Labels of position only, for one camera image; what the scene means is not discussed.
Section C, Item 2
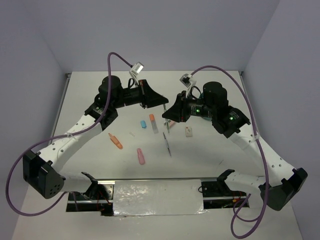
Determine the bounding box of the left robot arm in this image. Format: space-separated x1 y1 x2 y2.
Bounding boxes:
22 75 169 200

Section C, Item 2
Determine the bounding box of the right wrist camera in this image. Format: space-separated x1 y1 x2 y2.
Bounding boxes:
179 73 197 96

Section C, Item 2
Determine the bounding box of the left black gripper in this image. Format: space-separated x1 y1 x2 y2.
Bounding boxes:
112 79 169 109

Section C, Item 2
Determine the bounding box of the white eraser with label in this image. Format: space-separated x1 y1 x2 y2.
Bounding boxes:
185 126 193 138

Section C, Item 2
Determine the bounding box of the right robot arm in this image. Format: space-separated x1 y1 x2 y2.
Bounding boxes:
162 81 308 211

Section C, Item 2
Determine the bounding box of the pink white correction tape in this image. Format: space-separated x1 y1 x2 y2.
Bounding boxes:
167 121 176 129

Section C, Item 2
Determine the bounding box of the grey highlighter orange cap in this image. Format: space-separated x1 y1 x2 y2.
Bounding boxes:
149 114 159 134

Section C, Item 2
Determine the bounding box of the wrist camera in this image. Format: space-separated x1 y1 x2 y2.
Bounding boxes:
179 73 197 96
129 61 144 84

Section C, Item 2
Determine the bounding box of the silver foil sheet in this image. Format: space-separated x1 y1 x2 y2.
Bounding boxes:
113 179 206 217

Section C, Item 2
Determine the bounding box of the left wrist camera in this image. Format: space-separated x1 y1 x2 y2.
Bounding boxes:
129 61 144 84

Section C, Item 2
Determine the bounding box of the blue highlighter cap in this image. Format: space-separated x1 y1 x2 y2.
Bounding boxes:
140 120 147 129

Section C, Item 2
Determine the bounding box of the orange transparent highlighter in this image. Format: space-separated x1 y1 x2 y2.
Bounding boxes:
108 133 123 150

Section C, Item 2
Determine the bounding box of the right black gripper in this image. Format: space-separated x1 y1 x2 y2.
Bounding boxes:
161 90 215 123

